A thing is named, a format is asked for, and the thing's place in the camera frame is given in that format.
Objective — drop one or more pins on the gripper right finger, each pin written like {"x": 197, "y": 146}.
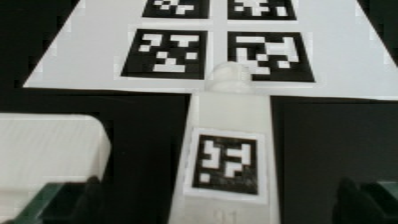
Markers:
{"x": 366, "y": 203}

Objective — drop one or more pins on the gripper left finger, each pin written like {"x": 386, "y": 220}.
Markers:
{"x": 66, "y": 204}

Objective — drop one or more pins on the white base tag plate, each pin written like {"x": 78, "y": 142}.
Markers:
{"x": 144, "y": 45}

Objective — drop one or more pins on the white chair back frame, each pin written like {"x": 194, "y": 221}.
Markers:
{"x": 53, "y": 151}

